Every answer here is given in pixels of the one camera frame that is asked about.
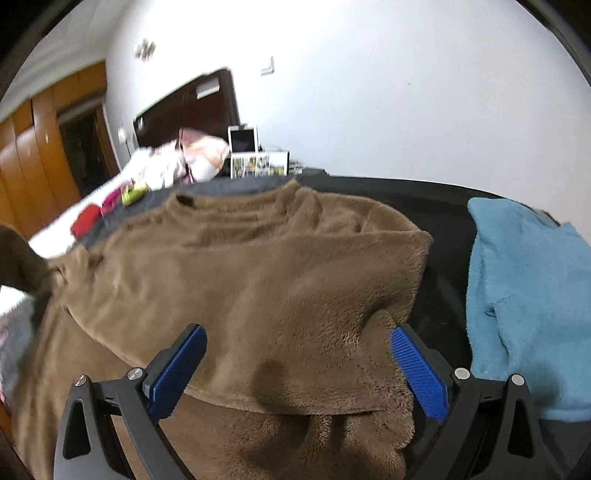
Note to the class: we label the white light switch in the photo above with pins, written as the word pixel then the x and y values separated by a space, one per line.
pixel 268 67

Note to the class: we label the bed with white sheet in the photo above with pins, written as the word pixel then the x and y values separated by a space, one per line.
pixel 55 235

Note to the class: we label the white bedside lamp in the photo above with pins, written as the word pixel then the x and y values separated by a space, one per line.
pixel 124 137

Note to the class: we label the blue fleece garment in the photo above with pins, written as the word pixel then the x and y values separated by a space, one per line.
pixel 521 286

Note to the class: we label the pink pillow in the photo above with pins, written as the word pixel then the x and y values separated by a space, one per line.
pixel 205 154

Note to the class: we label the dark wooden headboard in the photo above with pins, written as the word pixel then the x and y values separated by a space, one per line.
pixel 184 101

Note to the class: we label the brown fleece garment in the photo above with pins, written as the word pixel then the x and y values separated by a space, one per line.
pixel 254 286

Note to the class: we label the wooden wardrobe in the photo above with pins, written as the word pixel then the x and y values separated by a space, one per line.
pixel 27 157

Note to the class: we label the dark cover sheet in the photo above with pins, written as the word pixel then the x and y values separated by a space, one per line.
pixel 443 221

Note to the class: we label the white crumpled duvet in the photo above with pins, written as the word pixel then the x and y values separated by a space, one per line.
pixel 154 168

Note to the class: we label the yellow-green small object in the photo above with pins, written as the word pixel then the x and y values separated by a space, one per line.
pixel 133 196

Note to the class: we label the photo frame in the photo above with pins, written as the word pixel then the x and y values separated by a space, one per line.
pixel 258 166

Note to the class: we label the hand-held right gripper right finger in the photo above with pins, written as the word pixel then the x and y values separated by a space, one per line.
pixel 418 374

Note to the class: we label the wall lamp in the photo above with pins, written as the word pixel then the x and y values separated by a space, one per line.
pixel 144 49

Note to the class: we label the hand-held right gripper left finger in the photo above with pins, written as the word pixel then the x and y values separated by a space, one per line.
pixel 178 369

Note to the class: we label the magenta folded cloth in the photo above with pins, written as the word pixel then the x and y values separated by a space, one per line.
pixel 113 201

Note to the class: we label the white tablet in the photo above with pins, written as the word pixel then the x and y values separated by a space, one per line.
pixel 243 140

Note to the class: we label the red folded cloth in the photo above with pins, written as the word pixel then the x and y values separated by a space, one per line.
pixel 87 221

